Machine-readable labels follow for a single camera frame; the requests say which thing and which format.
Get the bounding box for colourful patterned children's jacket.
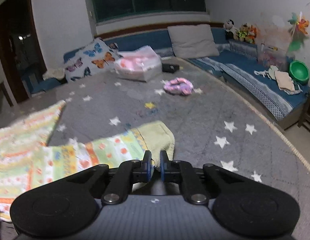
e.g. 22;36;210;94
0;100;175;222

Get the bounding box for colourful pinwheel toy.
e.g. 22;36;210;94
286;12;309;54

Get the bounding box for grey plain pillow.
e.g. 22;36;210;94
167;24;219;59

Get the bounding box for orange fox plush toy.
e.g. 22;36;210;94
245;25;257;44

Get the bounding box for clear plastic toy box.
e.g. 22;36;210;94
257;43;295;72

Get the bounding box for grey star patterned table cover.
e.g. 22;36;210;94
0;61;310;239

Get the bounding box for blue sofa bench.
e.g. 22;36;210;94
21;27;310;131

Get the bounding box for pink fabric hair band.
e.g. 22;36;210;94
163;77;193;96

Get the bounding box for black small device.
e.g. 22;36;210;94
162;63;180;73

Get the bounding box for green plastic bowl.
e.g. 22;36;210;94
288;60;310;85

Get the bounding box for yellow plush toy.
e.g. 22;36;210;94
236;23;250;42

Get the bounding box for pink tissue pack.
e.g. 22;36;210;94
114;46;162;82

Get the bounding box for butterfly print pillow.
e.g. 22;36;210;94
64;38;120;83

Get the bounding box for beige folded cloth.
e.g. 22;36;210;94
253;65;304;95

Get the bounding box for panda plush toy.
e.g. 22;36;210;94
223;19;238;40

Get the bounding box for cream cloth on sofa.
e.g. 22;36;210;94
42;68;65;80

